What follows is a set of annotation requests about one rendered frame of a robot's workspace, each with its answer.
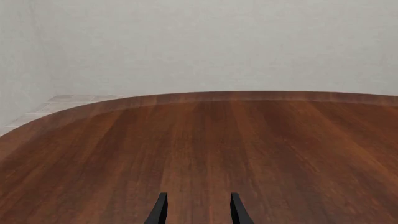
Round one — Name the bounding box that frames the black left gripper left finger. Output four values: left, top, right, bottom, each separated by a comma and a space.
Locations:
145, 192, 168, 224

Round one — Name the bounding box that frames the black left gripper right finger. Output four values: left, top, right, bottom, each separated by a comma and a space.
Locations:
230, 192, 255, 224

